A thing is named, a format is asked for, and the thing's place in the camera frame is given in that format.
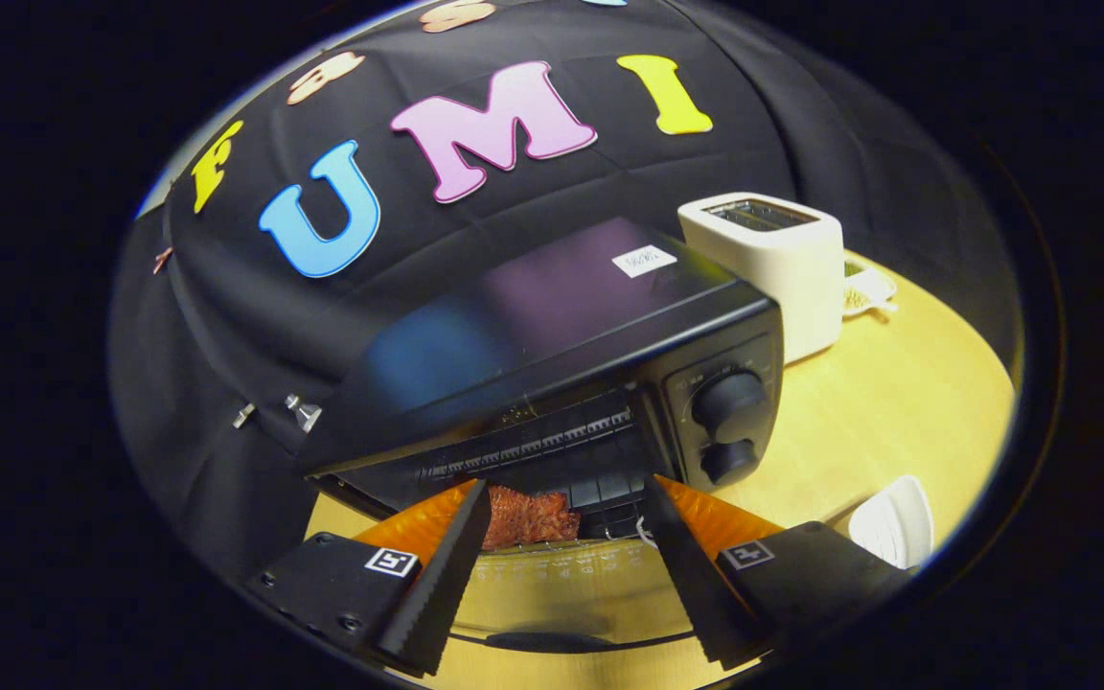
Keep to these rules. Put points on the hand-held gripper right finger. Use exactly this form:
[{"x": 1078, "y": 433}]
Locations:
[{"x": 686, "y": 575}]

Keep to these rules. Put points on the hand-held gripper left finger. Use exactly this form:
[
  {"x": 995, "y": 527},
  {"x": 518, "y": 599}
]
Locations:
[{"x": 442, "y": 575}]

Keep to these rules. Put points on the reddish-brown meat strip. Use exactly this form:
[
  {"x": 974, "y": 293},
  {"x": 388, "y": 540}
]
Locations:
[{"x": 528, "y": 517}]

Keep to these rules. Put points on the black toaster oven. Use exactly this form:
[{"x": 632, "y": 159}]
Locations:
[{"x": 533, "y": 316}]

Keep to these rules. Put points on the white bread toaster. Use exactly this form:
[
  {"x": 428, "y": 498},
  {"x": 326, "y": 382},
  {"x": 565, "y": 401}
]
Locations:
[{"x": 782, "y": 278}]

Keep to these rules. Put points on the small white dish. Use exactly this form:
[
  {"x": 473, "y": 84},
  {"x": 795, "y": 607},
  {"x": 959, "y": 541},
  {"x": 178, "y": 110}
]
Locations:
[{"x": 897, "y": 522}]

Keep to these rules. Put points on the silver clip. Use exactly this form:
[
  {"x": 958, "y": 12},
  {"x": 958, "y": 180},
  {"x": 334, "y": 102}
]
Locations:
[{"x": 243, "y": 415}]

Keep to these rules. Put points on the white dish with green bits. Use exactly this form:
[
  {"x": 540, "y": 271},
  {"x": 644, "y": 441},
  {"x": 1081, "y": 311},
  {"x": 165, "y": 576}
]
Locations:
[{"x": 866, "y": 287}]

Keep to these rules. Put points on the red clip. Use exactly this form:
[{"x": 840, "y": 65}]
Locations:
[{"x": 162, "y": 261}]

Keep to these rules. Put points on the black backdrop cloth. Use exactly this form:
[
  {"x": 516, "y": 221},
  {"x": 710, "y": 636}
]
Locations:
[{"x": 772, "y": 115}]

